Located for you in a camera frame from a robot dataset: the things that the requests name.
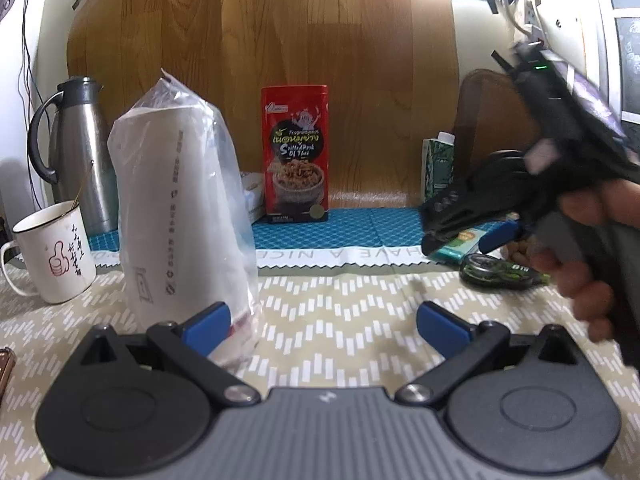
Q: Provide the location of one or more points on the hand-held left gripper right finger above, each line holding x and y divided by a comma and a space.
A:
442, 322

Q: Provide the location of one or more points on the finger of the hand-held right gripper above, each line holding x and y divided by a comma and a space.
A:
502, 236
455, 210

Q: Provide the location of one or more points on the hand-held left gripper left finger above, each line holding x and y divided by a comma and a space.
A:
207, 322

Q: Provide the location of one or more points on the bagged stack of paper cups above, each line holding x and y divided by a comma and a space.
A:
170, 200

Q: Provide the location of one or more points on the person's right hand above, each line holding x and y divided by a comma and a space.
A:
585, 300

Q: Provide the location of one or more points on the black green correction tape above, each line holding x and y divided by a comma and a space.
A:
495, 270

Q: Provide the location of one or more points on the small green box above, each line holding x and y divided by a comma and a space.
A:
460, 247

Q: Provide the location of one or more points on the green drink carton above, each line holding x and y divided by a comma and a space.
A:
437, 170

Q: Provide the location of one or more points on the brown chair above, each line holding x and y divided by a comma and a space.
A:
485, 110

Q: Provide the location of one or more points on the window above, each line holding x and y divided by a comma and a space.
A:
630, 70

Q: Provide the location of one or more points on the blue patterned mat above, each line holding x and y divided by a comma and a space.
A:
350, 230

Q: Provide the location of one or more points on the beige patterned tablecloth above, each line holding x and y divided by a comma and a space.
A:
325, 310

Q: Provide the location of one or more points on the white lettered paper strip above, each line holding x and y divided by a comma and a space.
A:
310, 256

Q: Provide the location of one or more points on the white wet wipes pack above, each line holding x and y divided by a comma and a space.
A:
254, 200

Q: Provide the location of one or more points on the white mug with red print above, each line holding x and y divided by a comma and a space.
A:
55, 255

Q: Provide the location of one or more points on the red snack box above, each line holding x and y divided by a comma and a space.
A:
295, 160

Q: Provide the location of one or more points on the steel thermos jug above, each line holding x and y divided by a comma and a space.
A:
87, 160

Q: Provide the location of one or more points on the brown phone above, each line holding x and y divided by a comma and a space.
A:
4, 370

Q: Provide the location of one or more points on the wooden board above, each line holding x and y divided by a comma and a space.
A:
280, 25

